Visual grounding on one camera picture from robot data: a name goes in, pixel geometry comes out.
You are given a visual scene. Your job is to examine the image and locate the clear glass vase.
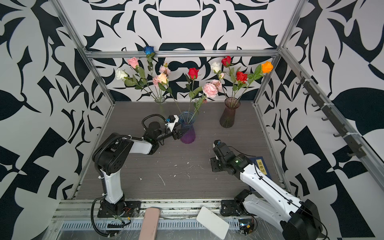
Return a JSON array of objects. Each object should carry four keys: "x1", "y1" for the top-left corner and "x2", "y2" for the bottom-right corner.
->
[{"x1": 155, "y1": 96, "x2": 169, "y2": 117}]

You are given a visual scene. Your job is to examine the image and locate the blue purple glass vase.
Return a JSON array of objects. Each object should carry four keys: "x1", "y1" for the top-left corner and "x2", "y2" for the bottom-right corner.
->
[{"x1": 179, "y1": 111, "x2": 196, "y2": 144}]

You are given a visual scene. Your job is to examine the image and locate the maroon glass vase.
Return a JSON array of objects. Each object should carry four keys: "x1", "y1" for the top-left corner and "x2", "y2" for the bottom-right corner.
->
[{"x1": 220, "y1": 97, "x2": 241, "y2": 128}]

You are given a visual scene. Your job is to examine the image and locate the large pink peony flower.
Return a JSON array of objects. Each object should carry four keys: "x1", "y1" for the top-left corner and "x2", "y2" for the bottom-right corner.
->
[{"x1": 153, "y1": 75, "x2": 161, "y2": 99}]

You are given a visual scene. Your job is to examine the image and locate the white rose flower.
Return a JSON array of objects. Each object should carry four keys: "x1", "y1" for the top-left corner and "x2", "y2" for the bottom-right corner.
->
[
  {"x1": 115, "y1": 69, "x2": 156, "y2": 100},
  {"x1": 211, "y1": 62, "x2": 229, "y2": 98}
]

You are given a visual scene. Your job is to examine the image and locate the pink rose flower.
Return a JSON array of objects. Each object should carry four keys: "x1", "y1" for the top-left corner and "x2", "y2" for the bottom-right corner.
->
[{"x1": 128, "y1": 57, "x2": 156, "y2": 99}]

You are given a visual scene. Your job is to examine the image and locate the blue rose flower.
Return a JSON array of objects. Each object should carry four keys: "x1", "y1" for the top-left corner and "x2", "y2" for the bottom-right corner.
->
[{"x1": 144, "y1": 46, "x2": 156, "y2": 80}]

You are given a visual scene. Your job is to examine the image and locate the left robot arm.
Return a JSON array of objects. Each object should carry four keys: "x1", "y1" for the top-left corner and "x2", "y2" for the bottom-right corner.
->
[{"x1": 91, "y1": 114, "x2": 187, "y2": 238}]

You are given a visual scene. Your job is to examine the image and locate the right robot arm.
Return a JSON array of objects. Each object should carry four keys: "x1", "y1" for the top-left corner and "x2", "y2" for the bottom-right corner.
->
[{"x1": 211, "y1": 140, "x2": 328, "y2": 240}]

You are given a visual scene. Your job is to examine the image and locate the blue book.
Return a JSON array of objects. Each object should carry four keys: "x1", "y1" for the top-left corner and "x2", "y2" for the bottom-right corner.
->
[{"x1": 249, "y1": 157, "x2": 271, "y2": 179}]

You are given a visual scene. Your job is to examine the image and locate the small pink flower sprig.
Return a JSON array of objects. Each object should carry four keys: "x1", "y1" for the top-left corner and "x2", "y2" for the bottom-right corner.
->
[{"x1": 159, "y1": 62, "x2": 171, "y2": 76}]

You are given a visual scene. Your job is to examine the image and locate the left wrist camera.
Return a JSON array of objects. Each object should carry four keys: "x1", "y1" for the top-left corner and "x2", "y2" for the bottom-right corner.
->
[{"x1": 165, "y1": 115, "x2": 179, "y2": 132}]

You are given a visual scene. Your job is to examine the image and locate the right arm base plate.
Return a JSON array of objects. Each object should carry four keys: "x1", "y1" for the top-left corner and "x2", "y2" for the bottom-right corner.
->
[{"x1": 220, "y1": 200, "x2": 247, "y2": 217}]

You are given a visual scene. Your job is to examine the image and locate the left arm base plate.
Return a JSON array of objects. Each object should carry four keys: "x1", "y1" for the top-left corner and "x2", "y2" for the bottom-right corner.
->
[{"x1": 97, "y1": 200, "x2": 142, "y2": 218}]

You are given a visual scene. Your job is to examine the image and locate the wall hook rail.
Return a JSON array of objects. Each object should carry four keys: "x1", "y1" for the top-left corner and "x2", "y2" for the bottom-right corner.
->
[{"x1": 297, "y1": 72, "x2": 367, "y2": 159}]

